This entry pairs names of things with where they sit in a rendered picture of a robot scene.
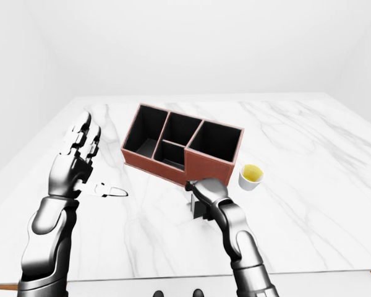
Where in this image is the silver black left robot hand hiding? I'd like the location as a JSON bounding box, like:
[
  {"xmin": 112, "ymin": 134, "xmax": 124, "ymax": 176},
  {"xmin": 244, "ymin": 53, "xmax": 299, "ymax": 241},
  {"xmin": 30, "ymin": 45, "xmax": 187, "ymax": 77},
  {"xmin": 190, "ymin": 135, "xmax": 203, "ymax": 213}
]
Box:
[{"xmin": 47, "ymin": 110, "xmax": 129, "ymax": 199}]

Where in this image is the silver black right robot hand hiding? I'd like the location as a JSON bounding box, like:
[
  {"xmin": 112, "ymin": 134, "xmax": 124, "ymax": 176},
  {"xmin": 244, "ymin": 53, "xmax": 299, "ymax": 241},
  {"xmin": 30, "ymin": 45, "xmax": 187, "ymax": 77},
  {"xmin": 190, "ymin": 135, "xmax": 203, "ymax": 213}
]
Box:
[{"xmin": 184, "ymin": 177, "xmax": 229, "ymax": 222}]

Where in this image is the red-brown desk caddy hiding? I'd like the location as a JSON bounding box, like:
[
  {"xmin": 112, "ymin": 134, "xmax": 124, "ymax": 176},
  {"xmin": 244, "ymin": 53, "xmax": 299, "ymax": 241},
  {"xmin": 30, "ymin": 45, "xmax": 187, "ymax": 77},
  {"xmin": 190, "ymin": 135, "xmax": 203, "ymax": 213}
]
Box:
[{"xmin": 121, "ymin": 103, "xmax": 245, "ymax": 187}]

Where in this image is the white cup with yellow liquid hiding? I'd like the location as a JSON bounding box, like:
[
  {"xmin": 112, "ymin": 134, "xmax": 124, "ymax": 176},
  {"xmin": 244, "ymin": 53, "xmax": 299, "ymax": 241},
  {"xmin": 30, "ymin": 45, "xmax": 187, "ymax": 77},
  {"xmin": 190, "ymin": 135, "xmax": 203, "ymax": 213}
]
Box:
[{"xmin": 237, "ymin": 163, "xmax": 265, "ymax": 191}]

